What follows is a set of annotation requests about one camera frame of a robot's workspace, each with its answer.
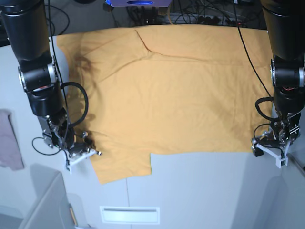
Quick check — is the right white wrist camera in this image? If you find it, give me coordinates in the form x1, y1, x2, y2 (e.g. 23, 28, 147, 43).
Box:
65, 148, 96, 173

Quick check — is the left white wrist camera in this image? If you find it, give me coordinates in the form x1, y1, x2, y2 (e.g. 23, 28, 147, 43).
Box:
254, 140, 291, 169

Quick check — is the grey bin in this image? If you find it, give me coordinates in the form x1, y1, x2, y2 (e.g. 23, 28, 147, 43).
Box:
276, 154, 305, 229
19, 172, 75, 229

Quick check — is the yellow T-shirt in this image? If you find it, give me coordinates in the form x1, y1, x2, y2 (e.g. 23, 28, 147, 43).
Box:
57, 25, 272, 184

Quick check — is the grey left bin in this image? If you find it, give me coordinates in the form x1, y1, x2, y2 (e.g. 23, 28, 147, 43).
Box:
19, 172, 75, 229

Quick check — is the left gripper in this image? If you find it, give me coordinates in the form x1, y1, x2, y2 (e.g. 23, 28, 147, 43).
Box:
251, 113, 301, 157

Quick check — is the white table slot plate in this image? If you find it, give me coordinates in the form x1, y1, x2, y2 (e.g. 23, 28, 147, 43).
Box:
100, 206, 161, 225

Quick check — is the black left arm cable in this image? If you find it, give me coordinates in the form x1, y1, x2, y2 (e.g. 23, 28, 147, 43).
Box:
232, 0, 277, 122

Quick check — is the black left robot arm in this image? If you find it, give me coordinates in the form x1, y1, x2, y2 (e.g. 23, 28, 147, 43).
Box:
252, 0, 305, 156

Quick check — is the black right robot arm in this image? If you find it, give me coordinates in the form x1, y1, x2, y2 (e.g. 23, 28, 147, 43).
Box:
0, 0, 101, 158

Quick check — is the pencil in bin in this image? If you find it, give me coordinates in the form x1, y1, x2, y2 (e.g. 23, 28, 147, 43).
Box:
69, 207, 78, 226

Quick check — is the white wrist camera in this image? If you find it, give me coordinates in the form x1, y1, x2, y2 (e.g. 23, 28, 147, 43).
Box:
254, 140, 291, 169
65, 148, 96, 173

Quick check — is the grey right bin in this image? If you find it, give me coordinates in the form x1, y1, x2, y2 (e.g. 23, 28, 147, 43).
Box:
276, 154, 305, 229

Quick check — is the pink folded cloth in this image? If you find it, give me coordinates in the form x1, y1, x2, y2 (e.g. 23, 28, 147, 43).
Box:
0, 109, 24, 171

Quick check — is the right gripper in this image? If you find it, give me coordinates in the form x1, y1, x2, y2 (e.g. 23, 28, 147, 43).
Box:
42, 114, 102, 157

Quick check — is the purple blue box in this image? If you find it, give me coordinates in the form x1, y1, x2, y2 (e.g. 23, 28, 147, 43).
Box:
110, 0, 172, 7

